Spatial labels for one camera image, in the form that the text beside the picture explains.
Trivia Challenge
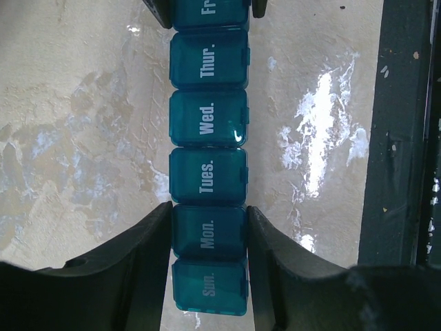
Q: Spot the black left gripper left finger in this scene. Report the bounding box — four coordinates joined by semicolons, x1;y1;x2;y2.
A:
1;202;172;330

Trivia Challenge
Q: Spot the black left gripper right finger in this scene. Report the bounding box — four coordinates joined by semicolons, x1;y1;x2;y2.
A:
247;206;440;330

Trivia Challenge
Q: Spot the teal weekly pill organizer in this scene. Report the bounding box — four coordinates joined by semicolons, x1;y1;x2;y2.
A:
169;1;250;316

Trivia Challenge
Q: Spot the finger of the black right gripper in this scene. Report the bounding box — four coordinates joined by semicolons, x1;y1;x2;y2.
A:
143;0;172;29
252;0;268;19

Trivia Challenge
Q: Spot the black table front rail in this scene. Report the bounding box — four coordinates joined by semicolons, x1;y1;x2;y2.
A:
358;1;440;265

